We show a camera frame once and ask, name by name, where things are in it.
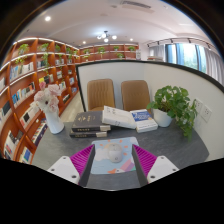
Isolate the black ceiling track light rail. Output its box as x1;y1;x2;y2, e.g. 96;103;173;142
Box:
146;36;216;48

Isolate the orange wooden bookshelf unit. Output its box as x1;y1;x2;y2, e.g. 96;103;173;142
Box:
0;36;141;165

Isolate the window with curtains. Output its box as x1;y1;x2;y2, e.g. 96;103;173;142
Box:
148;42;224;84

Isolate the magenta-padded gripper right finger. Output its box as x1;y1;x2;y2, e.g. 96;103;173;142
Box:
131;143;180;188

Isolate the tan upholstered chair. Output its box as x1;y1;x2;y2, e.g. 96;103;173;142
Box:
120;79;152;113
86;78;116;113

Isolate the white wall socket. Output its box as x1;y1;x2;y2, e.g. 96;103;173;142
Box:
194;97;204;114
200;104;213;123

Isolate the pastel cloud print mouse pad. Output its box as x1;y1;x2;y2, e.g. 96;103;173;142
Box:
90;136;140;175

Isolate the green plant in white pot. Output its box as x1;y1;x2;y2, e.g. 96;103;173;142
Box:
146;85;198;139

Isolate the ceiling lamp with round bulbs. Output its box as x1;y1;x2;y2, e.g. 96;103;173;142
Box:
96;30;118;43

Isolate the thick white book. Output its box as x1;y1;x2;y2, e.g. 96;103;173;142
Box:
101;105;138;130

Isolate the ceiling air vent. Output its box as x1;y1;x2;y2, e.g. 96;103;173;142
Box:
119;0;153;10

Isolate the blue and white book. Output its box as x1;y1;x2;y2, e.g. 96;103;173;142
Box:
129;108;159;134

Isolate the white vase with pink flowers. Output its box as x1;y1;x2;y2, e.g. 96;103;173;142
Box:
30;81;65;135

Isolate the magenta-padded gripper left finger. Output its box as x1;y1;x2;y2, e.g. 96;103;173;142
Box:
46;143;97;188

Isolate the thick dark hardcover book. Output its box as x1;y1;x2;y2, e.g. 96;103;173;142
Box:
71;110;112;133

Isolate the thin dark hardcover book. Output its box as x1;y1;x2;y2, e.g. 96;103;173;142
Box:
69;129;108;139

